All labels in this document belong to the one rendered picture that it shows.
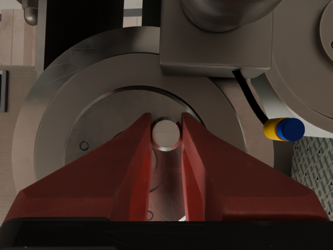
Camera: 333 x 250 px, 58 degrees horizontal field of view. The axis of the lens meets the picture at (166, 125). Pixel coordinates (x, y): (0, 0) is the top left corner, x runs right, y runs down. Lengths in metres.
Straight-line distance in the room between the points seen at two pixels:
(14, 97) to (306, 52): 0.47
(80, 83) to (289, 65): 0.12
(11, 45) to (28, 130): 3.69
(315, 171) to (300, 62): 0.21
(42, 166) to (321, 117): 0.15
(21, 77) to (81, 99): 0.40
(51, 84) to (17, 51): 3.63
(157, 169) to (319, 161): 0.25
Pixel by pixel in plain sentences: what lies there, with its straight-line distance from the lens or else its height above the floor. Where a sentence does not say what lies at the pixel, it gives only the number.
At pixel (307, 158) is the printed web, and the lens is 0.40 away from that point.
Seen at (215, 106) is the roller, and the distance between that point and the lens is 0.16.
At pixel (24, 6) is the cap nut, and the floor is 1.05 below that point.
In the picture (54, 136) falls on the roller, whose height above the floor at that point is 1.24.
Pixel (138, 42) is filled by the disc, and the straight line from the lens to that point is 0.17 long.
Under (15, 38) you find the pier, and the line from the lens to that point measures 3.86.
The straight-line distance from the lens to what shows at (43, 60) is 0.19.
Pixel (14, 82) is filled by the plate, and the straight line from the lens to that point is 0.57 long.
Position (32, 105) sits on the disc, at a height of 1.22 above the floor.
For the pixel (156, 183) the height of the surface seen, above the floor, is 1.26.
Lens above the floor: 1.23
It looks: level
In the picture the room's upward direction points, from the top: 178 degrees counter-clockwise
